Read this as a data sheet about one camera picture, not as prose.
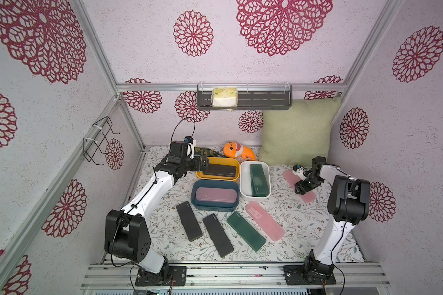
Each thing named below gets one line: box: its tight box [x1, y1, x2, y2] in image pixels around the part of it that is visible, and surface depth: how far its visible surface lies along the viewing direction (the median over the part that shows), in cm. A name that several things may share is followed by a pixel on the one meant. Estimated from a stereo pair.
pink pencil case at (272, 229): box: [245, 200, 285, 242], surface depth 91 cm
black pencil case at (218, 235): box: [202, 213, 234, 259], surface depth 85 cm
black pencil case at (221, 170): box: [202, 163, 237, 178], surface depth 110 cm
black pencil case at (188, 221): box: [175, 200, 203, 243], surface depth 90 cm
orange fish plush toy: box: [223, 141, 260, 162], surface depth 112 cm
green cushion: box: [259, 97, 341, 166], surface depth 100 cm
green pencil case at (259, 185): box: [249, 164, 270, 198], surface depth 99 cm
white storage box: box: [239, 160, 272, 201], surface depth 105 cm
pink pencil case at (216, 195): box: [195, 187, 238, 203], surface depth 97 cm
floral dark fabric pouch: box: [193, 146, 225, 157], surface depth 115 cm
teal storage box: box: [190, 179, 240, 213], surface depth 95 cm
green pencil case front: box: [226, 211, 267, 252], surface depth 87 cm
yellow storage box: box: [195, 157, 241, 182], surface depth 111 cm
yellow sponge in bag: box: [211, 86, 239, 111], surface depth 92 cm
